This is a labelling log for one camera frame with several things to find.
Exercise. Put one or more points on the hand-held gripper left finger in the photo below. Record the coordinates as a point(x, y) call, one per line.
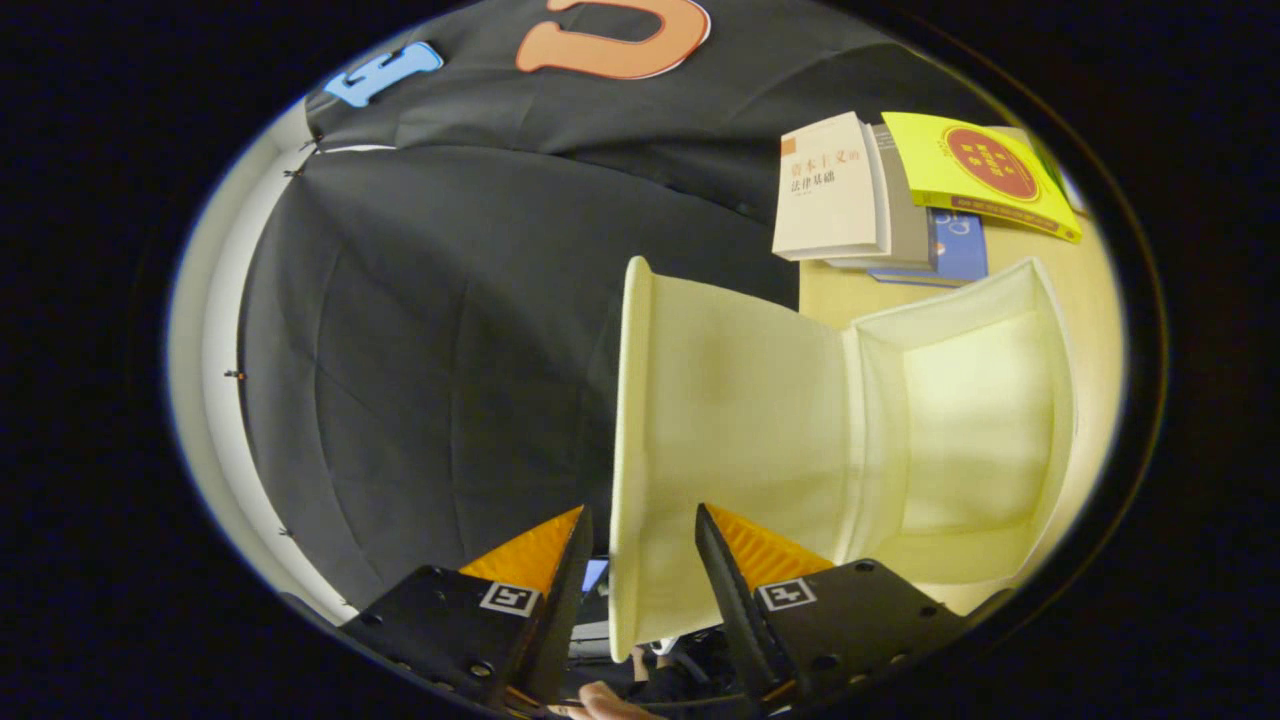
point(560, 600)

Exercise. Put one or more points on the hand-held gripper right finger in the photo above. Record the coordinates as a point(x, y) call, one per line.
point(730, 600)

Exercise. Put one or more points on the cream fabric storage box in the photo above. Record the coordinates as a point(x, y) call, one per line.
point(740, 420)

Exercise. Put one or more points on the small lit monitor screen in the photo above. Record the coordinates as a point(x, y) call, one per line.
point(594, 575)

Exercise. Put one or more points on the blue book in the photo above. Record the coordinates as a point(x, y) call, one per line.
point(958, 245)

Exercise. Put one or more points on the beige book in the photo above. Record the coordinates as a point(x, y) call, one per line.
point(830, 190)

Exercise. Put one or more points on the grey book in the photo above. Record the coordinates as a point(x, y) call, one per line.
point(905, 215)

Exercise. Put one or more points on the yellow book with red circle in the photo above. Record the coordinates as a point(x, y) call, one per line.
point(985, 170)

